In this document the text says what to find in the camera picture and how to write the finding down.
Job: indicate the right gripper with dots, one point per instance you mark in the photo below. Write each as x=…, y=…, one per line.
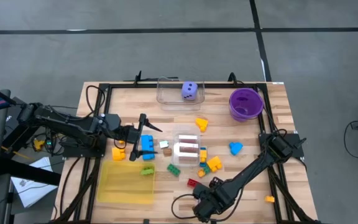
x=211, y=199

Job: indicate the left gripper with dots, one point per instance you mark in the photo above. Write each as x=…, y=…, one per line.
x=127, y=134

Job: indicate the light teal toy block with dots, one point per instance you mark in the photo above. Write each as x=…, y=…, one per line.
x=164, y=144

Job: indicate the lime green toy brick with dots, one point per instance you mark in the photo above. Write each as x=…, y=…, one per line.
x=147, y=171

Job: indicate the large yellow toy brick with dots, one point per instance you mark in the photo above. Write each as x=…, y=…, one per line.
x=214, y=164

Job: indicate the dark green toy brick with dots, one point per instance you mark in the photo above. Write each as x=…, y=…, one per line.
x=173, y=170

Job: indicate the purple foam die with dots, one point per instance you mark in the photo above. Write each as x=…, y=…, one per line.
x=189, y=91

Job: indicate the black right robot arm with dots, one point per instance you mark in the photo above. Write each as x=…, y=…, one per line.
x=253, y=168

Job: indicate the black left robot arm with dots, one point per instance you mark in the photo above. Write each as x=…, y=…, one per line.
x=67, y=124

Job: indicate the long blue toy brick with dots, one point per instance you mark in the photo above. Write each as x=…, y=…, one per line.
x=148, y=141

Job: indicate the red toy brick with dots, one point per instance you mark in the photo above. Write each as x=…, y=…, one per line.
x=192, y=183

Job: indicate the small orange round toy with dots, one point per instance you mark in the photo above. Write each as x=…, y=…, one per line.
x=201, y=173

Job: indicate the small green toy brick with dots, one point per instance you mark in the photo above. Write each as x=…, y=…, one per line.
x=207, y=170

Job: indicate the narrow blue toy brick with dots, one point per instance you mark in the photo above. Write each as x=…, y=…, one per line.
x=203, y=165

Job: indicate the small clear plastic container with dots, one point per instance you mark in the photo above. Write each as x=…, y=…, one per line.
x=186, y=130

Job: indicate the large clear plastic bin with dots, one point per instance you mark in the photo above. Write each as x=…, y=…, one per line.
x=169, y=102

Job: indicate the narrow yellow toy brick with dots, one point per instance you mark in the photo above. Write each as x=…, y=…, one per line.
x=203, y=155

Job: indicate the blue rounded toy block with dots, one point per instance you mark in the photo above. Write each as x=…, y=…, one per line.
x=235, y=148

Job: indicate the yellow T-shaped toy brick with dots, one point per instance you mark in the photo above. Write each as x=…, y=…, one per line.
x=201, y=124

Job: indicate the yellow translucent plastic bin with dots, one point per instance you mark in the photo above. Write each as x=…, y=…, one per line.
x=123, y=189

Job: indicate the tiny yellow toy brick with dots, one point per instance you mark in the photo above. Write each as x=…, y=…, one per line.
x=269, y=199

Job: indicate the black controller box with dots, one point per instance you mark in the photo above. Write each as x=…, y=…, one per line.
x=49, y=143

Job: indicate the purple plastic bucket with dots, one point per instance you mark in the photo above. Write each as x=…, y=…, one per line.
x=245, y=104

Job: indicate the black support beam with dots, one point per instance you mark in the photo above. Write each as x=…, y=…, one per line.
x=30, y=174

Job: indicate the white paper sheet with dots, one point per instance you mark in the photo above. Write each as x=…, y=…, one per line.
x=33, y=189

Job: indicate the black equipment case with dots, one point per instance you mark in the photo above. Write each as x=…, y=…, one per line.
x=12, y=129

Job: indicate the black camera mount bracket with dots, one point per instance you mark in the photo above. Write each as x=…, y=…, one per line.
x=146, y=221

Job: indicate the black metal table frame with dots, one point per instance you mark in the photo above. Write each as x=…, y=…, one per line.
x=216, y=85

